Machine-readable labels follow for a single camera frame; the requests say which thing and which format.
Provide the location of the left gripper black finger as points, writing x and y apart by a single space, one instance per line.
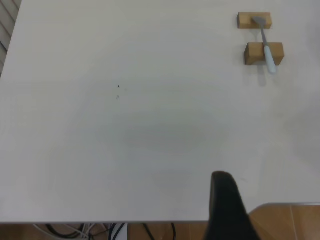
225 212

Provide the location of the white power adapter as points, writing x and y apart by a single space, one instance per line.
122 232

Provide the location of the arched wooden block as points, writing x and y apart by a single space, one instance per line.
253 51

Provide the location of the flat rectangular wooden block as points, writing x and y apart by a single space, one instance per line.
243 20

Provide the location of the beige slatted panel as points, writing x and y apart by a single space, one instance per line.
6 25

